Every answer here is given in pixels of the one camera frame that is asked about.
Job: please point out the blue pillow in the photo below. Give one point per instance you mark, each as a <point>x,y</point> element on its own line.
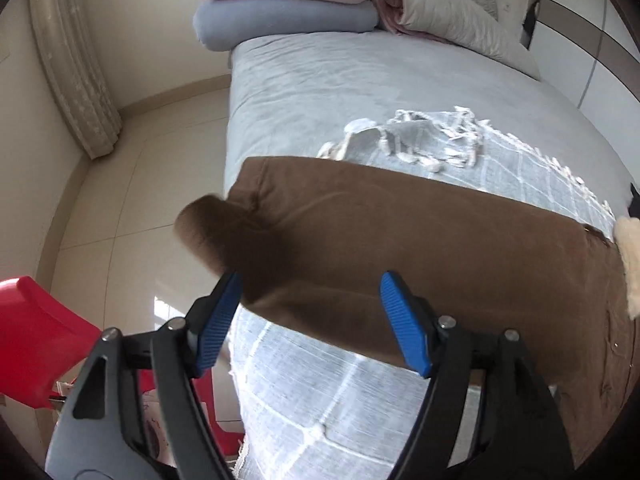
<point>280,20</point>

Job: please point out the brown coat with fur collar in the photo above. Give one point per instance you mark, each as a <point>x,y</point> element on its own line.
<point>400,240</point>

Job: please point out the cream curtain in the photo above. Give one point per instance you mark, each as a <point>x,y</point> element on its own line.
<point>75,60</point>

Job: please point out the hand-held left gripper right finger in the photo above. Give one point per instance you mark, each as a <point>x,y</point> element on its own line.
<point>405,325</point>

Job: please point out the grey checked fringed blanket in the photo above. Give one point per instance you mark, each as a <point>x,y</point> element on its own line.
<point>310,390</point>

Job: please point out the red plastic chair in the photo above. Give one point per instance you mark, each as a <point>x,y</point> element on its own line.
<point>35,340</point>

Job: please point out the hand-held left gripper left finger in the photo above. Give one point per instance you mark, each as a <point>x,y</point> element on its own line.
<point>216,327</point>

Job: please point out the folded beige pink quilt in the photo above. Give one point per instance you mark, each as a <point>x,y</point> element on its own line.
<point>450,15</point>

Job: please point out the white and brown wardrobe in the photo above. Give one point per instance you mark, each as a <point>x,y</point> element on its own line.
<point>590,45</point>

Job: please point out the bed with grey sheet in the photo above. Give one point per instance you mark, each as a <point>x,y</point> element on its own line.
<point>310,85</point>

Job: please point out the black garment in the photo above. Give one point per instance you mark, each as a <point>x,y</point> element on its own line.
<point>634,195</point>

